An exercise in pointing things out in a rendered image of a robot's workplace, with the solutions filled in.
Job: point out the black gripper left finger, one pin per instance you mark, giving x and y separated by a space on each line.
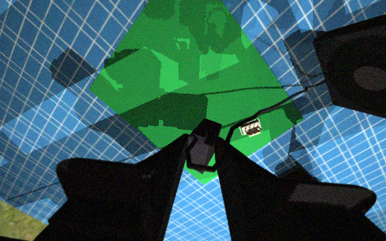
151 183

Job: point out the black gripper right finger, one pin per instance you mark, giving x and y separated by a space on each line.
255 200

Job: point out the green circuit board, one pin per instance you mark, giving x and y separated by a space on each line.
186 60

